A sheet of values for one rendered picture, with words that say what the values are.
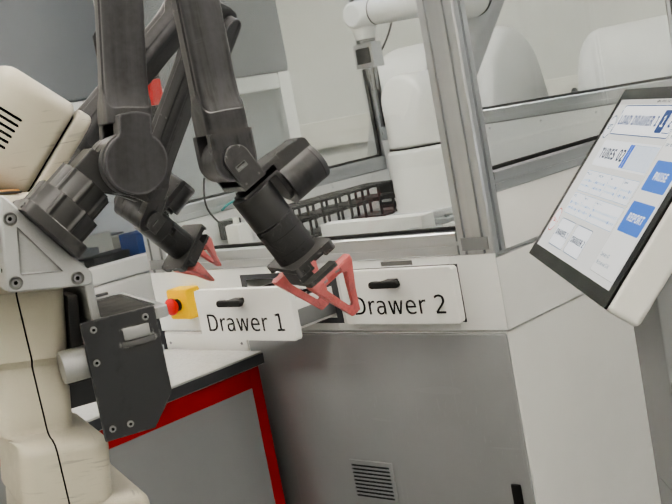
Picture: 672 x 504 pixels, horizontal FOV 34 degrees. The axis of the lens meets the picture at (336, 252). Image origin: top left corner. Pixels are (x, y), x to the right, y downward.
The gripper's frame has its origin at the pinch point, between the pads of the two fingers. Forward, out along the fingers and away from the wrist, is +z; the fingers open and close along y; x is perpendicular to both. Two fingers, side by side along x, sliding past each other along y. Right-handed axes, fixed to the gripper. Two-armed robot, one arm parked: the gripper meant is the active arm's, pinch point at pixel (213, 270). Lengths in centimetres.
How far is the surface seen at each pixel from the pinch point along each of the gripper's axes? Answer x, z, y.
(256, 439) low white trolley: 13.7, 39.3, -19.4
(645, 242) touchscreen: -106, -19, -10
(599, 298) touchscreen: -99, -15, -15
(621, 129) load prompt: -85, -2, 23
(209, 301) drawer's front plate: 12.8, 11.4, -0.4
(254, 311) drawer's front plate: -0.7, 13.1, -1.7
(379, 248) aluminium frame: -24.2, 17.1, 15.3
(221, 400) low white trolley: 13.6, 25.8, -16.6
